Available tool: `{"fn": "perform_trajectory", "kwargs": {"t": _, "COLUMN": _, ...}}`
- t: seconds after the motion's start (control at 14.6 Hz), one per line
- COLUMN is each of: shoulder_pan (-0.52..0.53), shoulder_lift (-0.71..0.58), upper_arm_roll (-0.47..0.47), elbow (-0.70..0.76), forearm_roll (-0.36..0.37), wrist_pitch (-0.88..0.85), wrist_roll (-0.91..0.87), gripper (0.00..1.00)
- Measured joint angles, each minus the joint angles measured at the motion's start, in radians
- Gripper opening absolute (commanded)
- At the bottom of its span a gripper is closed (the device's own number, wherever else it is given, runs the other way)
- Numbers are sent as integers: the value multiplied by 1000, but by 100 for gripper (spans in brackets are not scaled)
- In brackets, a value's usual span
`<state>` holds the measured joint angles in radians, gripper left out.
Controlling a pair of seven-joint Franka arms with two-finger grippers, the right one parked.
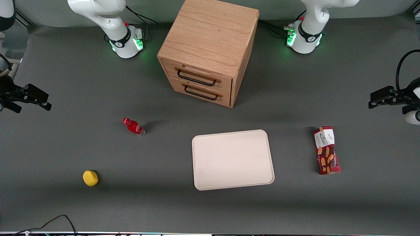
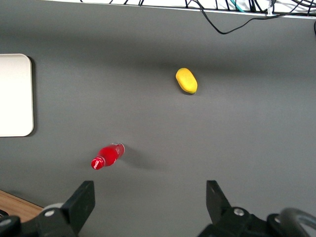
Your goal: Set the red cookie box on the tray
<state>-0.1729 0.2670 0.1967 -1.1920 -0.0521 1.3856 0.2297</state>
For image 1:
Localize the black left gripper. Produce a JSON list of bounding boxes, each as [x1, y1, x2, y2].
[[368, 77, 420, 114]]

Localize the black left base cables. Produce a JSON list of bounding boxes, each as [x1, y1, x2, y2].
[[258, 19, 296, 37]]

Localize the wooden drawer cabinet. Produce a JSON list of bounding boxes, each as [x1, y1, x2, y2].
[[157, 0, 260, 108]]

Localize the red cookie box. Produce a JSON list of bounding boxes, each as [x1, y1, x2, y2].
[[312, 125, 341, 175]]

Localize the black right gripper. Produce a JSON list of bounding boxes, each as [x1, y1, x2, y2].
[[0, 75, 52, 114]]

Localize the red soda bottle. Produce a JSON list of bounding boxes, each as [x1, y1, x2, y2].
[[122, 117, 146, 137]]

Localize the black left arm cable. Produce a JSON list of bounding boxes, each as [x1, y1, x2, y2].
[[395, 49, 420, 93]]

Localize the wooden drawer front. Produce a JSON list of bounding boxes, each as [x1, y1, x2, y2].
[[169, 78, 232, 107], [161, 59, 233, 96]]

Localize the beige plastic tray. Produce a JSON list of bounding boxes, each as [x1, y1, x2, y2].
[[191, 129, 275, 191]]

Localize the black cable at table edge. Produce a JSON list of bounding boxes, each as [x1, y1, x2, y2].
[[13, 214, 78, 236]]

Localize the yellow lemon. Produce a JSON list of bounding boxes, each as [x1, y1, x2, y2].
[[82, 169, 99, 187]]

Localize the black drawer handle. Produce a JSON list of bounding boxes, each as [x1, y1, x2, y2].
[[175, 67, 221, 87], [181, 83, 223, 101]]

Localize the black right base cable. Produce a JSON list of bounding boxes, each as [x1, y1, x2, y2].
[[126, 5, 158, 41]]

